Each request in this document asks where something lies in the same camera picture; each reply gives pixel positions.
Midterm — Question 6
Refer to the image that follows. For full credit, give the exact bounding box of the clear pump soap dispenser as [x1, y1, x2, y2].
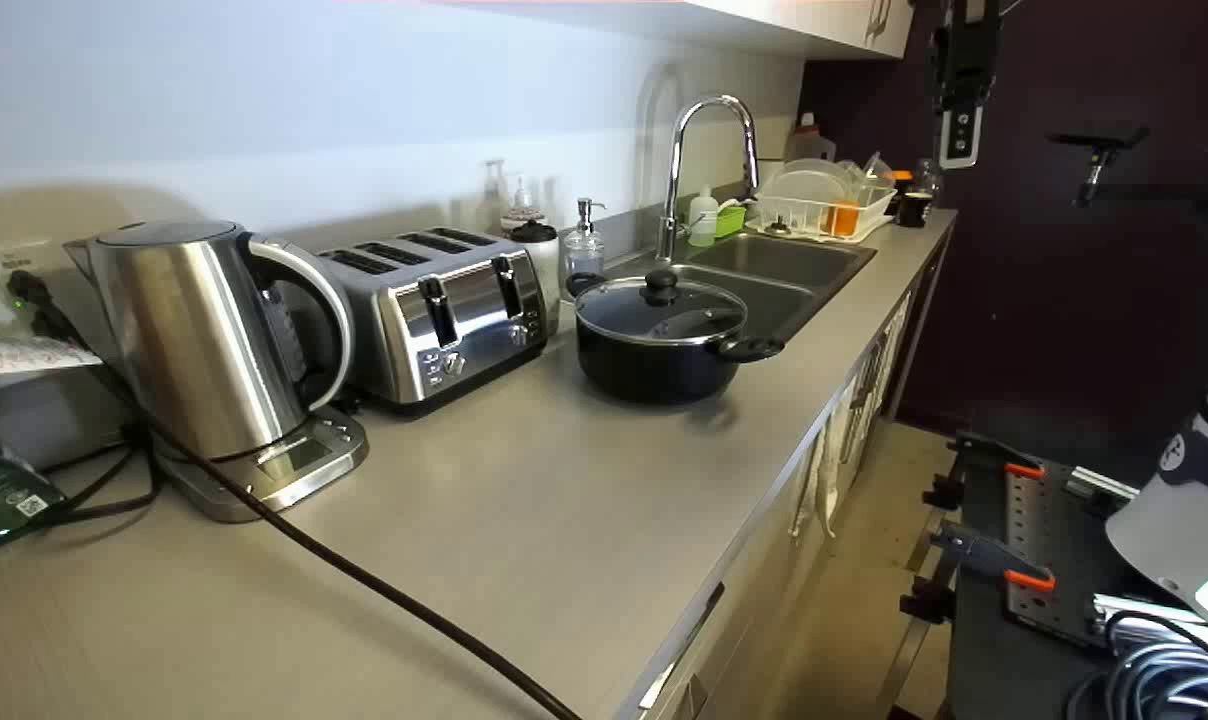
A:
[557, 197, 608, 283]

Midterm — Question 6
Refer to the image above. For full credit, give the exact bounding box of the stainless steel electric kettle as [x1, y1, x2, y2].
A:
[87, 216, 357, 462]

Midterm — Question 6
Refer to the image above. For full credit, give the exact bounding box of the black robot table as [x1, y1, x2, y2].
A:
[942, 432, 1208, 720]

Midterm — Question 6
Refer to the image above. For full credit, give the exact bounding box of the aluminium rail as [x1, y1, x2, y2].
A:
[1064, 460, 1149, 509]

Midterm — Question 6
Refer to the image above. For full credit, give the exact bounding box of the black mug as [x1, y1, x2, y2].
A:
[894, 187, 938, 230]

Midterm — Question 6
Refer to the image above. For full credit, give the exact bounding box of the clear glass bottle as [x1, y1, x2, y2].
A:
[476, 154, 518, 234]

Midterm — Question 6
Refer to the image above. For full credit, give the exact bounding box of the brown bottle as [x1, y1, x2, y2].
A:
[786, 110, 828, 169]

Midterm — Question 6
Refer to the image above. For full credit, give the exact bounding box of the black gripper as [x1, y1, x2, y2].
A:
[926, 0, 1006, 172]

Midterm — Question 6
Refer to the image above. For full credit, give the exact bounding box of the orange cup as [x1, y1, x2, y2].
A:
[824, 197, 863, 241]

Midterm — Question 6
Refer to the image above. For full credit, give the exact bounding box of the black cooking pot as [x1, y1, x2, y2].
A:
[566, 263, 788, 409]

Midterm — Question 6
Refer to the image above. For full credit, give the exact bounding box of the blue-grey cable bundle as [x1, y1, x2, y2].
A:
[1098, 602, 1208, 720]

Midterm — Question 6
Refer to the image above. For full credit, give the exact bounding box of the steel kettle base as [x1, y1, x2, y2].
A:
[159, 405, 373, 524]

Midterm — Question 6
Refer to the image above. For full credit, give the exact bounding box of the white wrapped box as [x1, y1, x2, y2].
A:
[0, 322, 110, 472]

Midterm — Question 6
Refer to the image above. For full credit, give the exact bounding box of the cabinet door handle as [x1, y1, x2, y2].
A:
[839, 363, 874, 453]
[815, 405, 844, 537]
[860, 336, 894, 417]

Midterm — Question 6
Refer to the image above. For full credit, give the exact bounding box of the orange-handled black clamp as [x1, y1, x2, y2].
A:
[902, 524, 1064, 626]
[922, 436, 1053, 514]

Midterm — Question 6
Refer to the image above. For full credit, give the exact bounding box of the white dish rack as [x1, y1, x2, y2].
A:
[752, 154, 902, 248]

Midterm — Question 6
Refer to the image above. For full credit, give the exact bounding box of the white canister black lid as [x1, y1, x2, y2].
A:
[503, 216, 566, 313]

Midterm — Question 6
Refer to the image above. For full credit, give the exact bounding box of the green packet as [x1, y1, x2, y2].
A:
[0, 424, 69, 556]

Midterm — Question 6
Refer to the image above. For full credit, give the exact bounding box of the chrome gooseneck faucet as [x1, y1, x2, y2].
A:
[656, 90, 766, 263]

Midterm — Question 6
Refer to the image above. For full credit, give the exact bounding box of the black power cable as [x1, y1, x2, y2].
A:
[0, 266, 584, 720]

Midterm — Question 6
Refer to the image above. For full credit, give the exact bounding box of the stainless steel four-slot toaster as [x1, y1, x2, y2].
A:
[311, 223, 557, 413]

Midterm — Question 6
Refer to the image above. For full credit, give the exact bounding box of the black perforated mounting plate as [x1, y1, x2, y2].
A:
[998, 457, 1129, 652]

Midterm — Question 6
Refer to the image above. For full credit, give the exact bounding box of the clear bottle green soap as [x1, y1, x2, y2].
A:
[683, 187, 724, 251]

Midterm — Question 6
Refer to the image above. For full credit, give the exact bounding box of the glass pot lid black knob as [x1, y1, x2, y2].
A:
[576, 263, 755, 353]

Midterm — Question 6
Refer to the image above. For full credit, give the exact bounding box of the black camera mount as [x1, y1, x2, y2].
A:
[1049, 125, 1154, 213]

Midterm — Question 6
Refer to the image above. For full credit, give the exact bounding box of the stainless steel double sink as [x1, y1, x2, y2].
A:
[670, 228, 883, 346]

